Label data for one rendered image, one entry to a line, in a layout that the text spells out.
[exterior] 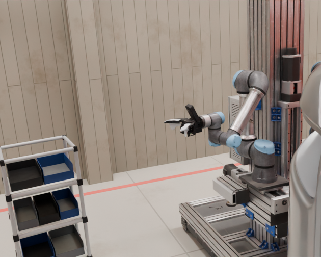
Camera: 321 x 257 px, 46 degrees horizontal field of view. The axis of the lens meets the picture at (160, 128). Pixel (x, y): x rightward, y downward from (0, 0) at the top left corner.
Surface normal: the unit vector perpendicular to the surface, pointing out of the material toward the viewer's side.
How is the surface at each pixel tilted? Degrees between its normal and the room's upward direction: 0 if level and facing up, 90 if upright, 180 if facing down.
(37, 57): 90
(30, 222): 90
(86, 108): 90
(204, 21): 90
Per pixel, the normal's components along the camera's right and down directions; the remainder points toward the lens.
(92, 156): 0.32, 0.22
